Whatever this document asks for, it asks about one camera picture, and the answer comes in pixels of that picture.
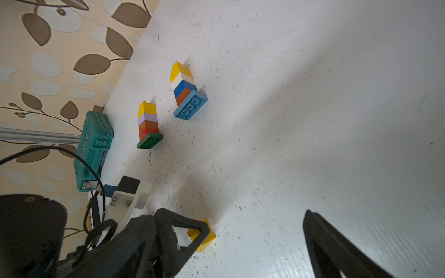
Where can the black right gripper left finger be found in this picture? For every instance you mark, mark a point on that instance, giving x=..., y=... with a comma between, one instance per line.
x=146, y=248

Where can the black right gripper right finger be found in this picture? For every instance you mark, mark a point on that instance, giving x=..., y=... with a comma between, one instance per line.
x=332, y=255

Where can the dark green long lego brick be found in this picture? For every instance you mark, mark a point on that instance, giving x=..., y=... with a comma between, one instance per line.
x=149, y=141

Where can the light blue lego brick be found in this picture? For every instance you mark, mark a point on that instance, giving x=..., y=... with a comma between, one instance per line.
x=190, y=106

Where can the red lego brick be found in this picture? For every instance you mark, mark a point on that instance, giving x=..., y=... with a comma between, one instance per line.
x=146, y=131

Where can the orange lego brick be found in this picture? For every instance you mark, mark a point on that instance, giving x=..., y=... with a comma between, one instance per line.
x=150, y=125

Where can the lilac lego brick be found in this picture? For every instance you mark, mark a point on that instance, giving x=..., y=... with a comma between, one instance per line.
x=147, y=117

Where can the yellow sloped lego small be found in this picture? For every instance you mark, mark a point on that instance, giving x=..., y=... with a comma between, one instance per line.
x=146, y=108

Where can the brown lego brick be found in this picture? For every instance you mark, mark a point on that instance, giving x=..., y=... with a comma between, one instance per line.
x=182, y=96

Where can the blue square lego brick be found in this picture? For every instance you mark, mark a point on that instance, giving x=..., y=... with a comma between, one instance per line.
x=183, y=85

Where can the cream lego brick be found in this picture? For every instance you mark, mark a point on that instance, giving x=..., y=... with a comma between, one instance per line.
x=179, y=78

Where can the yellow sloped lego brick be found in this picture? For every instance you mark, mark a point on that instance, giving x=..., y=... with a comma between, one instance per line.
x=178, y=69

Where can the green plastic tool case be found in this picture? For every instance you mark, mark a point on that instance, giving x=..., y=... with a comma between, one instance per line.
x=95, y=142

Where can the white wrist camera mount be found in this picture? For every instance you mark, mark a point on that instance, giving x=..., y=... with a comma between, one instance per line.
x=130, y=194

